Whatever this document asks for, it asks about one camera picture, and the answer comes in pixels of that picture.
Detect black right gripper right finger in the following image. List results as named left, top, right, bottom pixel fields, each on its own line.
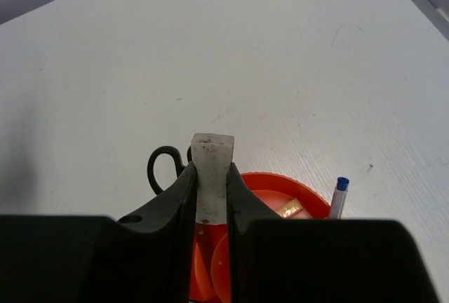
left=227, top=165, right=438, bottom=302

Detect orange round organizer container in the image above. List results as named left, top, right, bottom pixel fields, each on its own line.
left=189, top=172, right=330, bottom=302

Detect black handled scissors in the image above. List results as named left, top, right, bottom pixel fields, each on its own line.
left=147, top=145, right=192, bottom=196

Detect white eraser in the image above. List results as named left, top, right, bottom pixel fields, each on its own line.
left=191, top=133, right=234, bottom=225

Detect blue gel pen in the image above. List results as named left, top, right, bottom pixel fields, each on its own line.
left=328, top=177, right=349, bottom=219

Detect tan barcode eraser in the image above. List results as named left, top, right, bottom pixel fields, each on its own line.
left=276, top=199, right=303, bottom=219

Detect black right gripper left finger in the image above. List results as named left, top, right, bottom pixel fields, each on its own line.
left=1, top=164, right=197, bottom=302

